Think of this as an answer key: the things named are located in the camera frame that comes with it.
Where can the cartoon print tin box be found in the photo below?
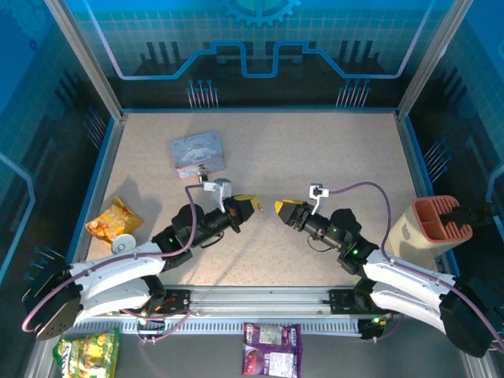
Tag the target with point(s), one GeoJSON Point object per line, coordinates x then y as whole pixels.
{"type": "Point", "coordinates": [197, 151]}

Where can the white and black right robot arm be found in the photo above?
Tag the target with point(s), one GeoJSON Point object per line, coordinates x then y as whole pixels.
{"type": "Point", "coordinates": [405, 287]}

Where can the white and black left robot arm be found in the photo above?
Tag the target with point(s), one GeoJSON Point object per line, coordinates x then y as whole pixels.
{"type": "Point", "coordinates": [118, 267]}

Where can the beige holder with orange rack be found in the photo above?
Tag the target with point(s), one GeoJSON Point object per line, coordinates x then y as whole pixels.
{"type": "Point", "coordinates": [409, 232]}

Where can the white round cap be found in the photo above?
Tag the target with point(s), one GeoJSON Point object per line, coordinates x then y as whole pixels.
{"type": "Point", "coordinates": [124, 244]}

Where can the orange snack bag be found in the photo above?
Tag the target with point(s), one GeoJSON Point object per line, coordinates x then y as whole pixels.
{"type": "Point", "coordinates": [112, 220]}

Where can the black plastic object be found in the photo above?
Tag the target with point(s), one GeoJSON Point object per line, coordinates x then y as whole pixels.
{"type": "Point", "coordinates": [472, 216]}

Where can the purple snack bag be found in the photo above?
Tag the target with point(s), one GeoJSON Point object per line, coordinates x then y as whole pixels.
{"type": "Point", "coordinates": [271, 354]}

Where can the green-yellow snack bag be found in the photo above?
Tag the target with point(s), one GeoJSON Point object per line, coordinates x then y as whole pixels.
{"type": "Point", "coordinates": [86, 354]}

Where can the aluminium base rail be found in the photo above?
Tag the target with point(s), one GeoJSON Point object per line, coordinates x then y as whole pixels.
{"type": "Point", "coordinates": [256, 301]}

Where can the aluminium frame post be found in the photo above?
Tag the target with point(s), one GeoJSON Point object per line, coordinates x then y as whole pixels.
{"type": "Point", "coordinates": [429, 67]}
{"type": "Point", "coordinates": [90, 67]}

